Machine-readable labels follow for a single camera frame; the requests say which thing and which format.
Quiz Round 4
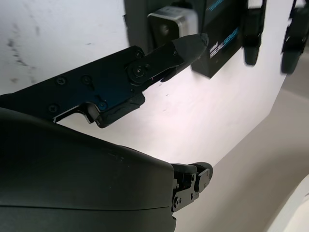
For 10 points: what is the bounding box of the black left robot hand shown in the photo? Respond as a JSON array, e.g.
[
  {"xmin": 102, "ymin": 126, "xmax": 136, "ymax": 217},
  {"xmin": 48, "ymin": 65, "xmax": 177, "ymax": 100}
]
[{"xmin": 241, "ymin": 0, "xmax": 309, "ymax": 74}]

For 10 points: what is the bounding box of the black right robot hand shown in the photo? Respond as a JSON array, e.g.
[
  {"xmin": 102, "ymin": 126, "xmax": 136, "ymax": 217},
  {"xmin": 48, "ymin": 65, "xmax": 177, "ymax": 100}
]
[{"xmin": 0, "ymin": 32, "xmax": 213, "ymax": 232}]

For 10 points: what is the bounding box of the small silver camera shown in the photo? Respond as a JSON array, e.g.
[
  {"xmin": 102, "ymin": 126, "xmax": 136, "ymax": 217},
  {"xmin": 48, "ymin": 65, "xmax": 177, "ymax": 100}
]
[{"xmin": 147, "ymin": 6, "xmax": 201, "ymax": 53}]

